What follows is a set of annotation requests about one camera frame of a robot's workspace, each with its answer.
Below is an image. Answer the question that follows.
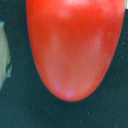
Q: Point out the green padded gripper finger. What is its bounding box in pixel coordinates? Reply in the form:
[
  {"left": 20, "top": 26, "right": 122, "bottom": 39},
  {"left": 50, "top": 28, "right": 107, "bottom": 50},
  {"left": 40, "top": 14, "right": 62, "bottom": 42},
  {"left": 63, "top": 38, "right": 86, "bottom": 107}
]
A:
[{"left": 0, "top": 21, "right": 12, "bottom": 88}]

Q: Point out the red tomato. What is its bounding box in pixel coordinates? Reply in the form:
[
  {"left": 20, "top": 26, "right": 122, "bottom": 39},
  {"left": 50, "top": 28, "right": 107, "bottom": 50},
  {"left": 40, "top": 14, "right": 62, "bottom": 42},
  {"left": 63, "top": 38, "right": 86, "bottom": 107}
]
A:
[{"left": 26, "top": 0, "right": 126, "bottom": 101}]

